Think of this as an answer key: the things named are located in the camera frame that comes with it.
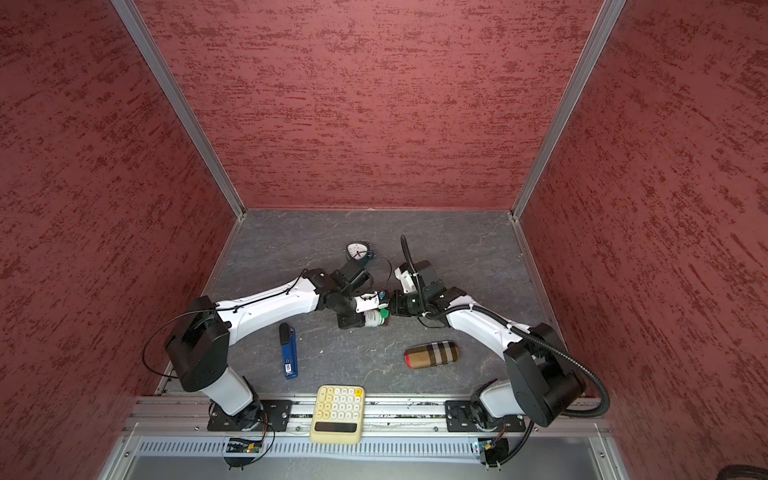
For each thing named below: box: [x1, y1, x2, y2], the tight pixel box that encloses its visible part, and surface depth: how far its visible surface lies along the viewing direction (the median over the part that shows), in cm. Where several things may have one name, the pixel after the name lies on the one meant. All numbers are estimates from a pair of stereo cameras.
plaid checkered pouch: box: [404, 340, 460, 369], surface depth 83 cm
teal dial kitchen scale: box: [346, 241, 376, 264], surface depth 105 cm
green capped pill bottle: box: [364, 308, 390, 327], surface depth 87 cm
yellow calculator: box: [310, 385, 365, 445], surface depth 75 cm
